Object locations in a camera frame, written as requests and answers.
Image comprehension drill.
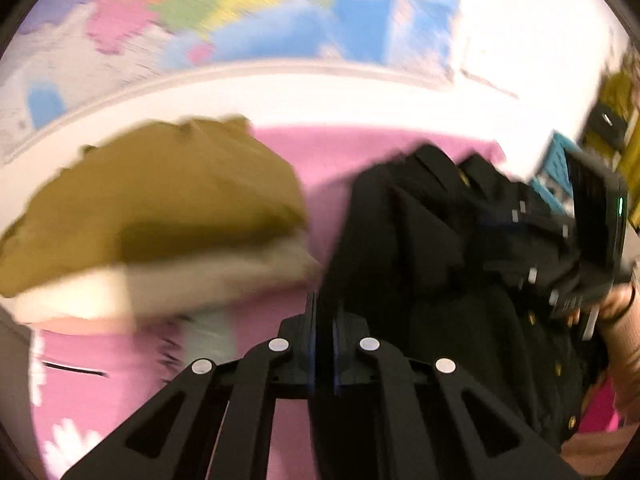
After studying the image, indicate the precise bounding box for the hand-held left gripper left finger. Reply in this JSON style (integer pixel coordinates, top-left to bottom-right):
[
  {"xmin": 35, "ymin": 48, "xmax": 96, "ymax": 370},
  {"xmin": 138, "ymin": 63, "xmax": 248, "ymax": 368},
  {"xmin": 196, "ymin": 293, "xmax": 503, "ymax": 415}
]
[{"xmin": 60, "ymin": 290, "xmax": 318, "ymax": 480}]

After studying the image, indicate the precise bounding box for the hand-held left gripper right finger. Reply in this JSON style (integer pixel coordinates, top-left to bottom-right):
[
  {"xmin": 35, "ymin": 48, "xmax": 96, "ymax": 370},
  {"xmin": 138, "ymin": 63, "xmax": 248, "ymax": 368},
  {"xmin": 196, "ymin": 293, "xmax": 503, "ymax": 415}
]
[{"xmin": 332, "ymin": 305, "xmax": 584, "ymax": 480}]

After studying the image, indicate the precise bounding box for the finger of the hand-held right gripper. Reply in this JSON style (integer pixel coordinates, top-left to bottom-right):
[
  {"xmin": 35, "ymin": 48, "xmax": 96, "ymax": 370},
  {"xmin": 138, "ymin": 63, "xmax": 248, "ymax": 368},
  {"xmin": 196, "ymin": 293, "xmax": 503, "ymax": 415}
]
[
  {"xmin": 477, "ymin": 192, "xmax": 577, "ymax": 242},
  {"xmin": 487, "ymin": 252, "xmax": 582, "ymax": 312}
]

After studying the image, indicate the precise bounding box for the black coat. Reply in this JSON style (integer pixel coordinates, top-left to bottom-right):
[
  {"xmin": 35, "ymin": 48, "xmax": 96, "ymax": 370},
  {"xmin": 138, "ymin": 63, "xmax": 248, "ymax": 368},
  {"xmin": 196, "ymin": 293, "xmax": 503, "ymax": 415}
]
[{"xmin": 310, "ymin": 143, "xmax": 601, "ymax": 480}]

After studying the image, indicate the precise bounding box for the person's right forearm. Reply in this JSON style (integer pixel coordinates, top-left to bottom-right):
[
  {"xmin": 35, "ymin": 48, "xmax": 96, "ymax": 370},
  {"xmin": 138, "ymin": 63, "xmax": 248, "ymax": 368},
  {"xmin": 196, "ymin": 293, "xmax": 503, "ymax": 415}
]
[{"xmin": 599, "ymin": 305, "xmax": 640, "ymax": 412}]

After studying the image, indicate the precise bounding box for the person's right hand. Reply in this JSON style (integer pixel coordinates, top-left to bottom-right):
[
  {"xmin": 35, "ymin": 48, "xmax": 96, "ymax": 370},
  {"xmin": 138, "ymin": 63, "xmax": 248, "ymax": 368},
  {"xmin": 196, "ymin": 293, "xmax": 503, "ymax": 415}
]
[{"xmin": 596, "ymin": 284, "xmax": 633, "ymax": 324}]

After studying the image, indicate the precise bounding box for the blue perforated plastic basket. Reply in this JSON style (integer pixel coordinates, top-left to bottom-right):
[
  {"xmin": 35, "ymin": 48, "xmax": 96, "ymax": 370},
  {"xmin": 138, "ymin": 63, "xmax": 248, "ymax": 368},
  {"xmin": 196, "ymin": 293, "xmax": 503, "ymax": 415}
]
[{"xmin": 531, "ymin": 132, "xmax": 577, "ymax": 197}]

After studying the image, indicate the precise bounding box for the black hanging bag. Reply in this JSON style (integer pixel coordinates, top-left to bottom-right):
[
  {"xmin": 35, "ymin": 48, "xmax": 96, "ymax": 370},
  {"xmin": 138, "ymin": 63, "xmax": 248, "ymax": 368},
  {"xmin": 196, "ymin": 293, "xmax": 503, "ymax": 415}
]
[{"xmin": 585, "ymin": 104, "xmax": 629, "ymax": 150}]

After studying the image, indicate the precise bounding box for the cream garment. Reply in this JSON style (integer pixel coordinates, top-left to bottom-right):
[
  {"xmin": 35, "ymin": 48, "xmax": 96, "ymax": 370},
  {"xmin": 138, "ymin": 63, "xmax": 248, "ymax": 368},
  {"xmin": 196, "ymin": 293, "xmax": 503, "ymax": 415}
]
[{"xmin": 10, "ymin": 236, "xmax": 327, "ymax": 324}]

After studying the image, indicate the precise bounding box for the yellow-green hanging bag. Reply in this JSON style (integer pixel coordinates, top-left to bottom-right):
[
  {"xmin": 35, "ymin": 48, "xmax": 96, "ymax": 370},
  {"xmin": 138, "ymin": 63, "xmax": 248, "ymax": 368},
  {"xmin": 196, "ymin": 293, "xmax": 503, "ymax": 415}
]
[{"xmin": 596, "ymin": 70, "xmax": 640, "ymax": 162}]

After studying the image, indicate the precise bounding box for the bright pink cloth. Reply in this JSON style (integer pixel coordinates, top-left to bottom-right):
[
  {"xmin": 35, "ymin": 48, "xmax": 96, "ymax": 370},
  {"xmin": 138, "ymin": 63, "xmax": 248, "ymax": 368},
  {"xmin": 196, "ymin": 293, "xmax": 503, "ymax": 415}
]
[{"xmin": 579, "ymin": 376, "xmax": 627, "ymax": 434}]

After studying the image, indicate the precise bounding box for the pink daisy print bed sheet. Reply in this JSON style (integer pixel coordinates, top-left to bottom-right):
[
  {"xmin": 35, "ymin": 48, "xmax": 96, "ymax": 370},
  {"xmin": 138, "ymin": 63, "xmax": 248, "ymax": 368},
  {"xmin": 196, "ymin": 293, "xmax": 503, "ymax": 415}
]
[{"xmin": 29, "ymin": 125, "xmax": 507, "ymax": 480}]

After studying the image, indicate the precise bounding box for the olive green garment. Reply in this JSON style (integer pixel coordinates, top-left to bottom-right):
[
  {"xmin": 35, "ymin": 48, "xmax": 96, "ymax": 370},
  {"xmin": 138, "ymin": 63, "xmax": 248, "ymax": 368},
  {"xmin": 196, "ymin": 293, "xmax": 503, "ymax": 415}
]
[{"xmin": 0, "ymin": 116, "xmax": 309, "ymax": 299}]

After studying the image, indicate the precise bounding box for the colourful wall map poster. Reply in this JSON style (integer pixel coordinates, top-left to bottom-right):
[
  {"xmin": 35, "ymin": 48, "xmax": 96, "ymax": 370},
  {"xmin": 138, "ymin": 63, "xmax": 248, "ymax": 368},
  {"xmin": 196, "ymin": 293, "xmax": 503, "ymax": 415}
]
[{"xmin": 0, "ymin": 0, "xmax": 465, "ymax": 162}]

